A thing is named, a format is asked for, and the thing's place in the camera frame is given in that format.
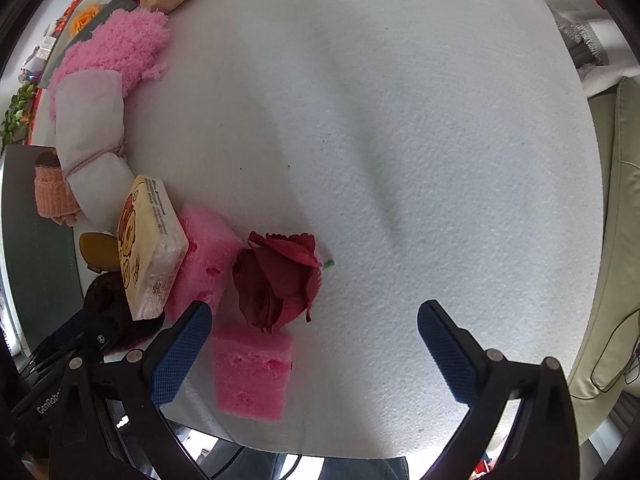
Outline black cable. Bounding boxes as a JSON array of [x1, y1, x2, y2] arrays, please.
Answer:
[[590, 310, 640, 392]]

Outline person's blue jeans leg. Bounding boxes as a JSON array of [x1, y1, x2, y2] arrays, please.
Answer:
[[320, 455, 411, 480]]

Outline peach knitted hat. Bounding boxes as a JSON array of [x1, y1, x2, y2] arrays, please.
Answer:
[[34, 150, 83, 227]]

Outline white fringed towel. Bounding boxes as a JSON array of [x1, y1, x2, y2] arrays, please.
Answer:
[[550, 7, 626, 98]]

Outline grey-green cardboard box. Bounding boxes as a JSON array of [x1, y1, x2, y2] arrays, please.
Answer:
[[0, 144, 96, 361]]

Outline green potted plants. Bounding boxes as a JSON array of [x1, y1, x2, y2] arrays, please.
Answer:
[[0, 82, 38, 143]]

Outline pink sponge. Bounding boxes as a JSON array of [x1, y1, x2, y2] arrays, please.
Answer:
[[210, 322, 295, 422], [162, 204, 244, 323]]

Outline yellow cartoon tissue pack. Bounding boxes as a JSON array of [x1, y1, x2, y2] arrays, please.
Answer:
[[116, 175, 190, 322]]

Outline orange fabric flower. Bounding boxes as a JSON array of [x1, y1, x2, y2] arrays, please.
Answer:
[[69, 4, 102, 36]]

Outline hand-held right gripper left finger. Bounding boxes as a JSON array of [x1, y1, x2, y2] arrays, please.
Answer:
[[47, 300, 216, 480]]

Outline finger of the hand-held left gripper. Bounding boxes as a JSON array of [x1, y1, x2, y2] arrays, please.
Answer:
[[46, 309, 94, 352], [17, 309, 127, 387]]

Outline light pink fluffy sock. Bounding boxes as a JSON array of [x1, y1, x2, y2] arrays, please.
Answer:
[[50, 8, 172, 103]]

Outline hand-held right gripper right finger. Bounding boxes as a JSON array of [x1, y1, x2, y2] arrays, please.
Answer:
[[417, 300, 583, 480]]

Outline red fabric rose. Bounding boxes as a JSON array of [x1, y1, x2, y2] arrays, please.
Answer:
[[231, 231, 335, 335]]

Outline mustard yellow soft item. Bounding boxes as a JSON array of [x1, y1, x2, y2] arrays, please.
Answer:
[[78, 231, 121, 273]]

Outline grey-green box lid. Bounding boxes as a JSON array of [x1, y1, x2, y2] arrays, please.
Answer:
[[47, 0, 143, 68]]

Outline white cloth bundle with string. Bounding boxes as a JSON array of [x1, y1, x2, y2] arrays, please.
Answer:
[[54, 70, 136, 233]]

